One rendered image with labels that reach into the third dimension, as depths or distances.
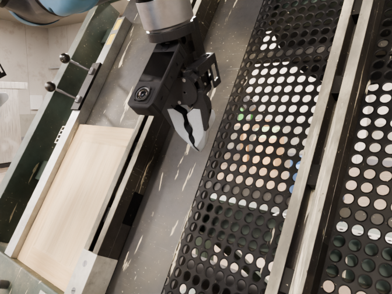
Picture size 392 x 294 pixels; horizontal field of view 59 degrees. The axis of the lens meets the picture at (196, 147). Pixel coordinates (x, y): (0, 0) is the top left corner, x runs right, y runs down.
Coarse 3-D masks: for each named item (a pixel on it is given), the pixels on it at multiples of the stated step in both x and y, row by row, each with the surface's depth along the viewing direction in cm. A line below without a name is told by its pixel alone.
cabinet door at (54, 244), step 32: (96, 128) 116; (128, 128) 106; (64, 160) 119; (96, 160) 109; (64, 192) 111; (96, 192) 102; (64, 224) 104; (32, 256) 106; (64, 256) 98; (64, 288) 92
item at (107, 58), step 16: (112, 32) 135; (112, 48) 131; (112, 64) 132; (96, 80) 127; (96, 96) 128; (80, 112) 123; (64, 128) 124; (64, 144) 120; (48, 160) 121; (48, 176) 116; (32, 208) 114; (32, 224) 114; (16, 240) 111; (16, 256) 111
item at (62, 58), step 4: (60, 56) 124; (64, 56) 123; (68, 56) 124; (60, 60) 124; (64, 60) 124; (68, 60) 124; (76, 64) 126; (84, 68) 127; (88, 68) 127; (92, 68) 127; (88, 72) 127; (92, 72) 127
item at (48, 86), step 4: (48, 84) 120; (52, 84) 121; (48, 88) 120; (52, 88) 121; (56, 88) 122; (60, 92) 123; (64, 92) 123; (72, 96) 124; (76, 96) 125; (80, 96) 125; (76, 100) 124
